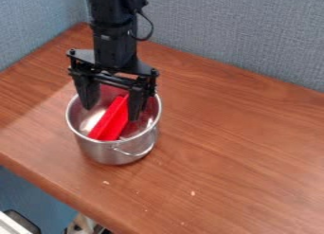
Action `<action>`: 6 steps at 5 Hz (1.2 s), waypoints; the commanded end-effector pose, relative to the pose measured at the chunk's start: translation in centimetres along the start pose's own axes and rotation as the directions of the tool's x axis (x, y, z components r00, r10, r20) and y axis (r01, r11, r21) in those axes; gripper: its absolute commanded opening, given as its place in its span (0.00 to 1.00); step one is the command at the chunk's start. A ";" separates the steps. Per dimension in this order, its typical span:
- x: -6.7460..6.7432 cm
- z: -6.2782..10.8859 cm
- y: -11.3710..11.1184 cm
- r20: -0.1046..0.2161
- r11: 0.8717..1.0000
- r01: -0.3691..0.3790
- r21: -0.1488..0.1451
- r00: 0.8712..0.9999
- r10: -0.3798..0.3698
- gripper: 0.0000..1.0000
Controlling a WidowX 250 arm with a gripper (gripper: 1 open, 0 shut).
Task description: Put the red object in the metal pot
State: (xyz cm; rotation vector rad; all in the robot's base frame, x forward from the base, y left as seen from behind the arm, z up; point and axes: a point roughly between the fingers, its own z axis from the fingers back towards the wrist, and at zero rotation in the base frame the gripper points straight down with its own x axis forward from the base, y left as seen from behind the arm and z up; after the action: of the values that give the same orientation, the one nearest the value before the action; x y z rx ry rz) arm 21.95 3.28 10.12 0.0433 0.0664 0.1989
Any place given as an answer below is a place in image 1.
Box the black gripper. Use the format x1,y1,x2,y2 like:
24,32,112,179
67,49,160,121

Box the metal pot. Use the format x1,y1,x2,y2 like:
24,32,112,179
65,85,163,165

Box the grey case under table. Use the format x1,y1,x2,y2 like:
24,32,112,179
0,209,41,234

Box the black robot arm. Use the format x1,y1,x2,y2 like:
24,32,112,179
67,0,159,121

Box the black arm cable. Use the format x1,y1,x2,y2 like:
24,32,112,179
131,9,156,43

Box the red block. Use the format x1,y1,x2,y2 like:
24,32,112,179
87,96,128,141

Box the white black object under table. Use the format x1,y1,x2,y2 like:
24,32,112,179
63,213,113,234

